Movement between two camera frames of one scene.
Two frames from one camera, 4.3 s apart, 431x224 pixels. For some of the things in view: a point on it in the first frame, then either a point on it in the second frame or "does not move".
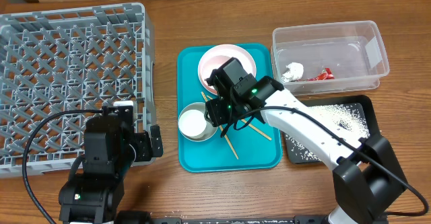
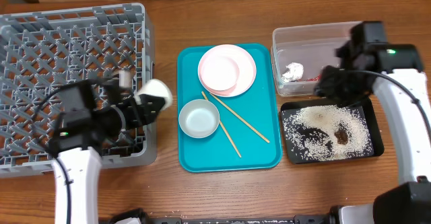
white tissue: x=295 y=71 does not move
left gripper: x=148 y=144 to x=145 y=106
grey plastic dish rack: x=58 y=68 does not move
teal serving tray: x=248 y=146 does not move
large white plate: x=214 y=58 does not move
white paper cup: x=192 y=122 to x=155 y=87
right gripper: x=215 y=118 to x=324 y=87
